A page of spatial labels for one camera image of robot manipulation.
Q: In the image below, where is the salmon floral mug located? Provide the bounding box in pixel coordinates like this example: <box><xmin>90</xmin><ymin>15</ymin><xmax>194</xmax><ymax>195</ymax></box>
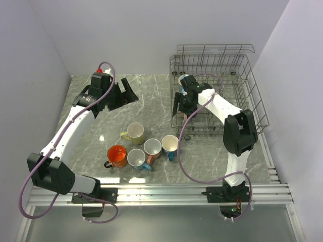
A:
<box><xmin>144</xmin><ymin>138</ymin><xmax>162</xmax><ymax>165</ymax></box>

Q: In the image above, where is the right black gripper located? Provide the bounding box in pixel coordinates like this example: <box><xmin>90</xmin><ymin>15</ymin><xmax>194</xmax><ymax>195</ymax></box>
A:
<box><xmin>172</xmin><ymin>93</ymin><xmax>198</xmax><ymax>120</ymax></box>

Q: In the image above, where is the light blue floral mug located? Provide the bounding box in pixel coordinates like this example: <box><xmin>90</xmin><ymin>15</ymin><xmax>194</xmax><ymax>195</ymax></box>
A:
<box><xmin>127</xmin><ymin>149</ymin><xmax>151</xmax><ymax>171</ymax></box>

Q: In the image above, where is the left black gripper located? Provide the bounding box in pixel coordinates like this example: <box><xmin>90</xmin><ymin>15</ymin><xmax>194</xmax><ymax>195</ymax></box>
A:
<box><xmin>103</xmin><ymin>78</ymin><xmax>138</xmax><ymax>111</ymax></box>

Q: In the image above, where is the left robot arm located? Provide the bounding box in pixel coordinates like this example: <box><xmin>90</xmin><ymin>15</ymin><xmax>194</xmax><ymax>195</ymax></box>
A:
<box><xmin>27</xmin><ymin>72</ymin><xmax>139</xmax><ymax>203</ymax></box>

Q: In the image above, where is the wire dish rack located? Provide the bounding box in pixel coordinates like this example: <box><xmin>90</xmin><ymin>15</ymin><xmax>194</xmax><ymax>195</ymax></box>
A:
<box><xmin>170</xmin><ymin>44</ymin><xmax>269</xmax><ymax>134</ymax></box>

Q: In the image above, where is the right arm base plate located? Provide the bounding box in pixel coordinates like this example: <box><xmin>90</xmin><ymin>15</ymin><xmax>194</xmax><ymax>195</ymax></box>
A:
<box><xmin>201</xmin><ymin>186</ymin><xmax>251</xmax><ymax>203</ymax></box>

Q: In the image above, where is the blue mug orange interior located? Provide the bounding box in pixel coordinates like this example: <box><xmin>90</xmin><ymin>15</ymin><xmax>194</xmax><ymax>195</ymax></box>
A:
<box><xmin>178</xmin><ymin>74</ymin><xmax>188</xmax><ymax>93</ymax></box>

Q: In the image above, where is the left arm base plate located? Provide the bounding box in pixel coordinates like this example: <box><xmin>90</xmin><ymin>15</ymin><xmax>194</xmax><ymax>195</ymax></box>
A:
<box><xmin>71</xmin><ymin>188</ymin><xmax>118</xmax><ymax>204</ymax></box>

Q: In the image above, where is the orange mug black handle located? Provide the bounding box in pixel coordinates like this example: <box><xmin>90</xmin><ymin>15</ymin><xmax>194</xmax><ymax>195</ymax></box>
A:
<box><xmin>104</xmin><ymin>145</ymin><xmax>128</xmax><ymax>168</ymax></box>

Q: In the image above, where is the dark blue mug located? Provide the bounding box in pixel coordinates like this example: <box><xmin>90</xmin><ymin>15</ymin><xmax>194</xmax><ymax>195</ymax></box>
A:
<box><xmin>161</xmin><ymin>135</ymin><xmax>179</xmax><ymax>161</ymax></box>

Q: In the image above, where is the pink faceted mug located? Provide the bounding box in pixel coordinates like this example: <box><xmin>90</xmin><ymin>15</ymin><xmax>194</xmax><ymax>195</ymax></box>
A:
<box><xmin>180</xmin><ymin>112</ymin><xmax>188</xmax><ymax>122</ymax></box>

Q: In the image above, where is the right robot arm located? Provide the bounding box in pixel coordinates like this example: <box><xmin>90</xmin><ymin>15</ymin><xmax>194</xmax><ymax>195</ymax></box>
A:
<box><xmin>173</xmin><ymin>74</ymin><xmax>258</xmax><ymax>202</ymax></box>

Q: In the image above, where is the yellow faceted mug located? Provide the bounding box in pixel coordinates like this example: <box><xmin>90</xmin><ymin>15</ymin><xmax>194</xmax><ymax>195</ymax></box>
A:
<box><xmin>120</xmin><ymin>123</ymin><xmax>145</xmax><ymax>145</ymax></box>

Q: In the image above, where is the aluminium mounting rail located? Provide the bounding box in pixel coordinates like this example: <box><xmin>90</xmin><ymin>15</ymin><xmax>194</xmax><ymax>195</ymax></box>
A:
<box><xmin>27</xmin><ymin>184</ymin><xmax>294</xmax><ymax>206</ymax></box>

